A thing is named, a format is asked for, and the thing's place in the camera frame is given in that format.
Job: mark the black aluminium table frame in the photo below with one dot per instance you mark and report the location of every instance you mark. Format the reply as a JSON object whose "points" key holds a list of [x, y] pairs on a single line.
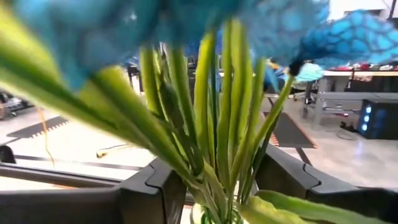
{"points": [[62, 178]]}

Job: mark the blue artificial flower bunch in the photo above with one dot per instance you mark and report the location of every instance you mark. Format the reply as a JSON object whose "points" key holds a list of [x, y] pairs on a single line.
{"points": [[224, 109]]}

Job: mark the green glass vase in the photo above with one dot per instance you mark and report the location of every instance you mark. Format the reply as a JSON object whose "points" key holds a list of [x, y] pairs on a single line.
{"points": [[199, 217]]}

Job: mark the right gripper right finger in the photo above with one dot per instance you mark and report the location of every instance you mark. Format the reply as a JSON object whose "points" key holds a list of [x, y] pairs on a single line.
{"points": [[286, 174]]}

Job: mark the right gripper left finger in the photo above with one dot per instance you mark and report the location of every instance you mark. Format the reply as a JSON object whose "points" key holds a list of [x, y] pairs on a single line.
{"points": [[93, 205]]}

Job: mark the background work table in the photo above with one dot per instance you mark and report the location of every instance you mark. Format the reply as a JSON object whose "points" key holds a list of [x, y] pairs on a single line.
{"points": [[357, 73]]}

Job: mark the black computer tower blue lights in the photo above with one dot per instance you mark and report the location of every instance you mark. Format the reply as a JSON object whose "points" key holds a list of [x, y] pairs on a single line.
{"points": [[385, 121]]}

